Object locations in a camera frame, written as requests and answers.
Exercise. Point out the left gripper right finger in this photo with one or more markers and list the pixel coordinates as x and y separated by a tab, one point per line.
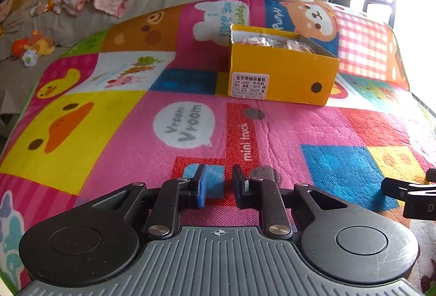
246	191

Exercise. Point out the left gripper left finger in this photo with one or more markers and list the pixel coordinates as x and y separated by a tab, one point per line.
193	190

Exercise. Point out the yellow cardboard box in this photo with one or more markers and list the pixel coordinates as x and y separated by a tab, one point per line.
265	73

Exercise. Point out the bagged bread with red tag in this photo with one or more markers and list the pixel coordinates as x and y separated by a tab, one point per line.
288	44

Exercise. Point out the colourful cartoon play mat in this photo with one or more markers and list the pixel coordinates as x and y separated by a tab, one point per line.
91	176

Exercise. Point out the grey sofa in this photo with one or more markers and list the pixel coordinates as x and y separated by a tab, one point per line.
66	31

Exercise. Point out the orange plush toy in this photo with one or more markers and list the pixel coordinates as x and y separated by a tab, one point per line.
29	50

